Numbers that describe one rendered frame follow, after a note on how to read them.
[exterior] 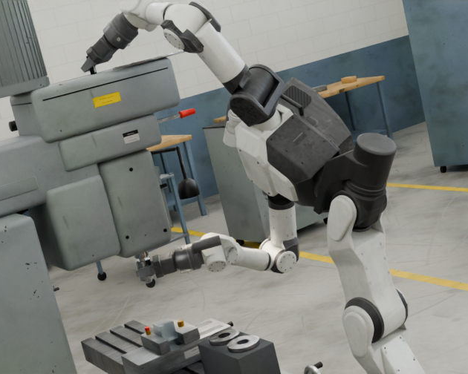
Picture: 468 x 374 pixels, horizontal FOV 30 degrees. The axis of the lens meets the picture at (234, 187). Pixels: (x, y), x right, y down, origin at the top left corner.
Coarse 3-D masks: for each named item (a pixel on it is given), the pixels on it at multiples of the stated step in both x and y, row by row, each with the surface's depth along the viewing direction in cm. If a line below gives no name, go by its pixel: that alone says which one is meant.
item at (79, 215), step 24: (48, 192) 259; (72, 192) 262; (96, 192) 266; (48, 216) 261; (72, 216) 262; (96, 216) 266; (48, 240) 269; (72, 240) 263; (96, 240) 267; (72, 264) 263
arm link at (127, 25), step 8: (120, 16) 268; (128, 16) 265; (120, 24) 266; (128, 24) 267; (136, 24) 267; (144, 24) 268; (152, 24) 269; (120, 32) 267; (128, 32) 267; (136, 32) 269
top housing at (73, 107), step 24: (120, 72) 267; (144, 72) 271; (168, 72) 275; (24, 96) 261; (48, 96) 256; (72, 96) 260; (96, 96) 263; (120, 96) 267; (144, 96) 271; (168, 96) 275; (24, 120) 268; (48, 120) 256; (72, 120) 260; (96, 120) 264; (120, 120) 268
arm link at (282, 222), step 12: (276, 216) 294; (288, 216) 295; (276, 228) 296; (288, 228) 296; (264, 240) 306; (276, 240) 298; (288, 240) 298; (288, 252) 297; (276, 264) 296; (288, 264) 298
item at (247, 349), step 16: (224, 336) 250; (240, 336) 248; (256, 336) 241; (208, 352) 246; (224, 352) 238; (240, 352) 236; (256, 352) 235; (272, 352) 238; (208, 368) 249; (224, 368) 240; (240, 368) 232; (256, 368) 235; (272, 368) 238
